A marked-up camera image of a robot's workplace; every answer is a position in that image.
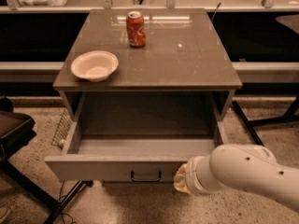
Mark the grey top drawer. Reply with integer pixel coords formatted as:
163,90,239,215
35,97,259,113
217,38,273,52
46,92,225,183

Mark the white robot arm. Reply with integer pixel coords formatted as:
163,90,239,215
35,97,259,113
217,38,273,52
174,145,299,212

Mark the grey drawer cabinet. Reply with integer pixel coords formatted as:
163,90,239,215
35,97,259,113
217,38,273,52
53,8,242,116

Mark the white paper bowl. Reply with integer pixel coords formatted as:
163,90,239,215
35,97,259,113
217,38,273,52
71,50,119,82

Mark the orange soda can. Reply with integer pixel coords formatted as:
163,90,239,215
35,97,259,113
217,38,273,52
126,10,146,48

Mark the dark office chair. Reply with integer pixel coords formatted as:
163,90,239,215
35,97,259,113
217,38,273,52
0,95,60,210

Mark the black drawer handle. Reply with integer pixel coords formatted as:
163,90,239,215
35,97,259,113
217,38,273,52
130,172,162,183

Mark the wire mesh basket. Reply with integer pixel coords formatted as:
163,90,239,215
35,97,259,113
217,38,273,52
51,109,72,149

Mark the black table leg frame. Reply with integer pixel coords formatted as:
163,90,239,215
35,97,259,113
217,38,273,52
232,96,299,146

